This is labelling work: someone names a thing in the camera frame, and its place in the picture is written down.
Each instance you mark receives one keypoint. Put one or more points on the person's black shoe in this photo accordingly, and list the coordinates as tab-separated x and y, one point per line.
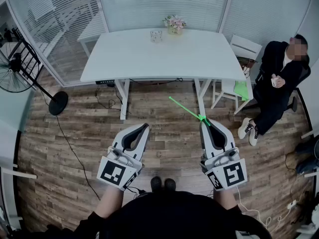
156	183
170	184

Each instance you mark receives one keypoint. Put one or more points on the pink flowers in pot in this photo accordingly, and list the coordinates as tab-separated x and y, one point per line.
174	25

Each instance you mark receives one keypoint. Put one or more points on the dark bag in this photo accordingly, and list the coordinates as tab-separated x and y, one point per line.
307	155

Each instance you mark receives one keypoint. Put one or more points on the green plastic stick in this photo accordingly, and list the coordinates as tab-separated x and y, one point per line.
203	119

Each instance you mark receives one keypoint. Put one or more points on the person's right forearm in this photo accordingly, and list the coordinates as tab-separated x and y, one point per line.
225	198

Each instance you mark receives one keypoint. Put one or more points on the person's left black shoe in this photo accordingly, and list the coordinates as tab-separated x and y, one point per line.
156	183

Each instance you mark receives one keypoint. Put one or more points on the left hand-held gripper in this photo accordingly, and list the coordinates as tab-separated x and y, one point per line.
113	172

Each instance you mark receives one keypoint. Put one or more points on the clear glass vase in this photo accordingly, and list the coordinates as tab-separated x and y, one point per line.
156	36

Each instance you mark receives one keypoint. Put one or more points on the black standing fan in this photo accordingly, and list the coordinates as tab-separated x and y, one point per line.
58	103

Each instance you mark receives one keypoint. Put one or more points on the white body-worn device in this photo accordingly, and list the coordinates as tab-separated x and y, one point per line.
243	235

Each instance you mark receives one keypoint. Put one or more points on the person's black top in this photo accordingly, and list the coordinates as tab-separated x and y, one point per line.
174	218

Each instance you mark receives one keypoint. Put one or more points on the white desk frame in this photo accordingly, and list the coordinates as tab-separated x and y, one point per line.
10	170

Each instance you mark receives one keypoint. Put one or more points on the person's left forearm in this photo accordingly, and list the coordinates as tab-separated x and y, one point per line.
109	200

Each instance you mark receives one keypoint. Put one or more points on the green cloth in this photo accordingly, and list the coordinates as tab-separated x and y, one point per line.
241	89

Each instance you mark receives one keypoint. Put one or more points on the person's right black shoe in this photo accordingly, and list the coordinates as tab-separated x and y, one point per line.
170	184

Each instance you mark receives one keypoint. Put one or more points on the white chair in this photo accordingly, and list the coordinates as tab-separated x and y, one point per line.
245	45

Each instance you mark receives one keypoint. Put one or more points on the white table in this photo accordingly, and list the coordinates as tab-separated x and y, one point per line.
162	58

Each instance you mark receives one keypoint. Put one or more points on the black office chair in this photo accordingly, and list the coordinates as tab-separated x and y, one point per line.
294	104

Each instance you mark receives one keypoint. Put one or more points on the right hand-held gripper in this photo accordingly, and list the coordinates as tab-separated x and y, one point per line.
231	174

